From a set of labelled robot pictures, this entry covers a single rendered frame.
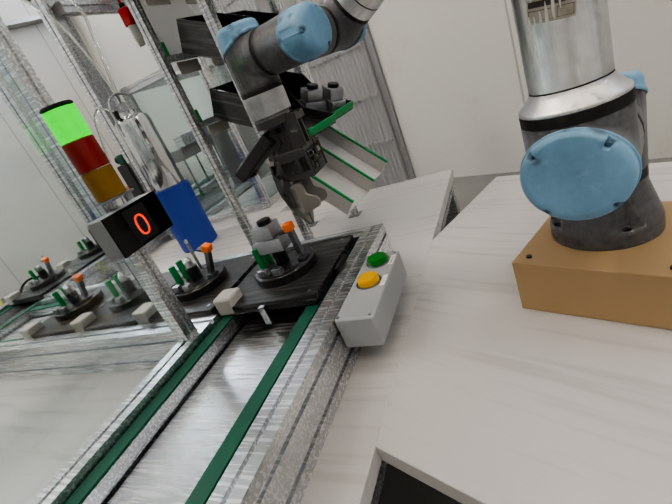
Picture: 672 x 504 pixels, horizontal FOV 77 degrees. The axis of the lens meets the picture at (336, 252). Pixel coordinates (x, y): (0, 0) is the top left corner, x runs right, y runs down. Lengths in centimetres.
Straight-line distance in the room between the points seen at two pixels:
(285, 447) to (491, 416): 27
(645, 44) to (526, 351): 284
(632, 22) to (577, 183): 285
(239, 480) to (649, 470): 43
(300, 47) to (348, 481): 59
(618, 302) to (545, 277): 10
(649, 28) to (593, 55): 282
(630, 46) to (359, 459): 309
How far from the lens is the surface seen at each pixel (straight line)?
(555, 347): 69
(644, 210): 73
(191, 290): 103
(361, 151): 127
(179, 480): 68
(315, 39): 68
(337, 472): 62
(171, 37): 220
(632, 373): 65
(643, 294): 69
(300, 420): 61
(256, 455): 56
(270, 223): 87
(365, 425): 65
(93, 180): 78
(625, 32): 337
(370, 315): 67
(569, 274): 69
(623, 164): 52
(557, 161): 53
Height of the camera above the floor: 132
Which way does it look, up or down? 23 degrees down
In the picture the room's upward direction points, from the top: 23 degrees counter-clockwise
